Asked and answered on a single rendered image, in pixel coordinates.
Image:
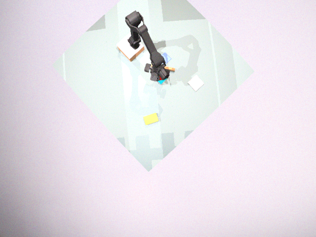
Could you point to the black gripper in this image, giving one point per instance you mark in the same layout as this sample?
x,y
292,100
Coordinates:
x,y
147,68

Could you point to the yellow flat block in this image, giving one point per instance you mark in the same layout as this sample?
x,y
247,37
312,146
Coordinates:
x,y
150,118

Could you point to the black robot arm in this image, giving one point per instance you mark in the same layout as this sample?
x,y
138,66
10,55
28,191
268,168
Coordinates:
x,y
133,20

